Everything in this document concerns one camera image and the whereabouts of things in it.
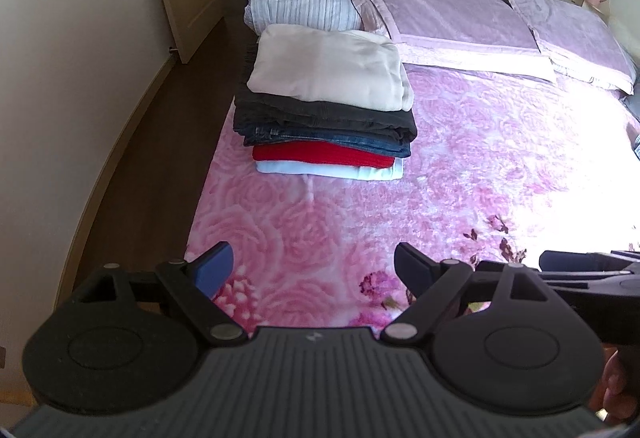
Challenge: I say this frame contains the beige shirt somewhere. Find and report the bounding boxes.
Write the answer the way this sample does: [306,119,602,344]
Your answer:
[247,24,414,112]

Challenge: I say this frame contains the dark blue folded jeans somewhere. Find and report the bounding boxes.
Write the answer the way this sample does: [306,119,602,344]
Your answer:
[234,125,411,159]

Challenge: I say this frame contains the person's hand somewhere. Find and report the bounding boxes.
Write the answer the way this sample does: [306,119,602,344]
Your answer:
[588,345,639,425]

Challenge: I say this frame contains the pink pillow near mirror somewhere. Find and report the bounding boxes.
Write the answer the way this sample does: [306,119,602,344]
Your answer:
[506,0,636,95]

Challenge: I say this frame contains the white folded garment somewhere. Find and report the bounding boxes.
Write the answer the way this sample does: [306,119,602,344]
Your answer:
[255,159,404,181]

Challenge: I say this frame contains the black folded garment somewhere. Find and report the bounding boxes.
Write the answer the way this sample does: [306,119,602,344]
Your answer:
[233,85,418,143]

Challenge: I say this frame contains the pink pillow near door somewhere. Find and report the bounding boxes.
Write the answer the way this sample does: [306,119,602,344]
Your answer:
[351,0,554,82]

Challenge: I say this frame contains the red folded garment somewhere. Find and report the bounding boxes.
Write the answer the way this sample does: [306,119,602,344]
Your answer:
[252,141,395,169]

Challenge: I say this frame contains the pink floral blanket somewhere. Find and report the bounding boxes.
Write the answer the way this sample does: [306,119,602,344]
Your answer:
[186,67,639,329]

